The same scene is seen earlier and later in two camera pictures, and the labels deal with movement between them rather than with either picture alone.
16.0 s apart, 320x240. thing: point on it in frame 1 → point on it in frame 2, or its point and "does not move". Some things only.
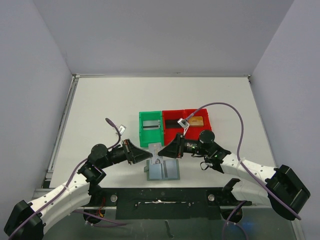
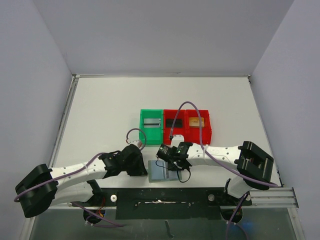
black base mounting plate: (170, 203) does not move
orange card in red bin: (196, 121) does not move
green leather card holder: (168, 170) does not move
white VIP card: (154, 148) → (152, 123)
